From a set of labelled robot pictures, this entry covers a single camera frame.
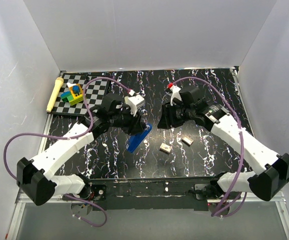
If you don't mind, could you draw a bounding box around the staple box near centre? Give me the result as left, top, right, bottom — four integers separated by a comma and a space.
159, 143, 172, 154

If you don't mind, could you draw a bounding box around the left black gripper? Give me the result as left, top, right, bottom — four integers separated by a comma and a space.
109, 105, 144, 136

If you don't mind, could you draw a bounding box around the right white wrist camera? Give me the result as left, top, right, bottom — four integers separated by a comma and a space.
166, 83, 182, 106

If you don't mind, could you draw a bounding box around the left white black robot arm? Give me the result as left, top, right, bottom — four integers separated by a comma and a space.
16, 93, 149, 206

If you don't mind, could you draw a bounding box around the black white checkerboard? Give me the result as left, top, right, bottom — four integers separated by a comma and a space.
49, 73, 110, 116

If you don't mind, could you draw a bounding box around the staple box right one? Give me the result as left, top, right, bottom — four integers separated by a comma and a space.
181, 136, 194, 146

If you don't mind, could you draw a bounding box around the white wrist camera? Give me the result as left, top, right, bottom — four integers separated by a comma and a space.
166, 83, 182, 106
124, 89, 145, 117

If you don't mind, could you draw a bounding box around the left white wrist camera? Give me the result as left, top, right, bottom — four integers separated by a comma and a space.
124, 89, 145, 117

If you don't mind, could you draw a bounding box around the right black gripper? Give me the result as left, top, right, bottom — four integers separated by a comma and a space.
156, 100, 195, 130

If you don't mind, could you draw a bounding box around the colourful toy block assembly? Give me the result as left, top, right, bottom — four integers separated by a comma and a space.
60, 83, 84, 106

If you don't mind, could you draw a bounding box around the purple cable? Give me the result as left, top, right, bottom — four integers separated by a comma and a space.
171, 76, 248, 217
3, 76, 135, 228

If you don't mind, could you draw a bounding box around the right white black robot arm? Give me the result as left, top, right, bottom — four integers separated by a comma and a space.
157, 84, 289, 201

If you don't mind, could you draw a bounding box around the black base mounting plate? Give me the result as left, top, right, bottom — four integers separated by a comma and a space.
78, 176, 220, 211

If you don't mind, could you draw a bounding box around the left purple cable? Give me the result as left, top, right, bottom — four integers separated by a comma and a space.
3, 76, 135, 228

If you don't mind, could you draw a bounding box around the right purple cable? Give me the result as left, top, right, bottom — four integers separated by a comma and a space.
171, 76, 248, 217

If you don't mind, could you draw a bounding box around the aluminium frame rail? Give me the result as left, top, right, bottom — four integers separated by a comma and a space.
5, 190, 73, 240

